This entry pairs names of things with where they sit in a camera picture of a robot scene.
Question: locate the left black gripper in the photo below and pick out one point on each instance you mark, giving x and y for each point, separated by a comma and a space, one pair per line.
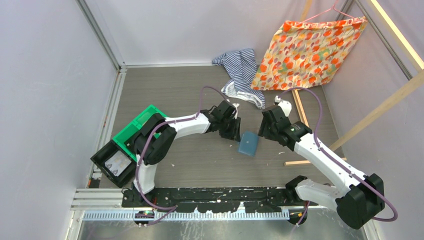
234, 134

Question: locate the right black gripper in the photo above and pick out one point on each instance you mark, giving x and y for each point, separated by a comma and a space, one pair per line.
263, 131

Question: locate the blue card holder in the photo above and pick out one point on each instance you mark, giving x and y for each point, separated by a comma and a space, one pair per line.
248, 143

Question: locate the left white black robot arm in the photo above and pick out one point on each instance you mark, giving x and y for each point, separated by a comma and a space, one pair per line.
153, 141

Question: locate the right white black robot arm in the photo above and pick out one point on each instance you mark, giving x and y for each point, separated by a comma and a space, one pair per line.
355, 196

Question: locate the blue white striped cloth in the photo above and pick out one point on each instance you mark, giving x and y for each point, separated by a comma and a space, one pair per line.
241, 67

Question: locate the orange floral cloth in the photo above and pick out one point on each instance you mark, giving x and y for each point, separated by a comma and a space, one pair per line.
307, 54

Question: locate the green plastic bin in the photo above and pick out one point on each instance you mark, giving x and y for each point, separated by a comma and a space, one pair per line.
123, 138

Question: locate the black plastic bin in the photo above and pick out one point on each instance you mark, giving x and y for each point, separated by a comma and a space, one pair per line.
115, 163

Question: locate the pink clothes hanger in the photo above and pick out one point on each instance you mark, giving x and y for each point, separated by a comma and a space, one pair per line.
332, 8

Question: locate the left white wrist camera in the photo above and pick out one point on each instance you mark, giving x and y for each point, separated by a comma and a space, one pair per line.
236, 111

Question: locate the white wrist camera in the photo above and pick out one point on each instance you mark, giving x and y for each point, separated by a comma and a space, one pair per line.
285, 105
236, 111

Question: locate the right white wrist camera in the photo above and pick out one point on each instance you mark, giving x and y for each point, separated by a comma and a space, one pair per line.
285, 105

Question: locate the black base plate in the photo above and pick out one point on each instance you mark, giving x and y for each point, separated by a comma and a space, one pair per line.
267, 199

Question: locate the aluminium front rail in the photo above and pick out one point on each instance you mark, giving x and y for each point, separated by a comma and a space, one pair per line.
105, 204

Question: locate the wooden frame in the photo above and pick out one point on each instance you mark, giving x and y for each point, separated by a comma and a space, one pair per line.
394, 142

